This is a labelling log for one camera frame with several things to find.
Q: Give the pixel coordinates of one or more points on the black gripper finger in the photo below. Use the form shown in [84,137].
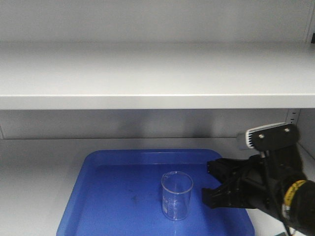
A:
[226,195]
[224,169]

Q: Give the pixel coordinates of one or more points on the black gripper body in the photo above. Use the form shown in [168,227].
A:
[274,182]

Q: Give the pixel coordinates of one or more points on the white cabinet shelf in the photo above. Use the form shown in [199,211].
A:
[86,76]

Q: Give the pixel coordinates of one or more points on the clear glass beaker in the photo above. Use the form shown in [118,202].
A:
[176,193]

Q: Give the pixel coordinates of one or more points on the blue plastic tray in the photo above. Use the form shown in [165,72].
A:
[119,193]

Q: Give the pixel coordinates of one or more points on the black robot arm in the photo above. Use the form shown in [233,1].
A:
[304,224]

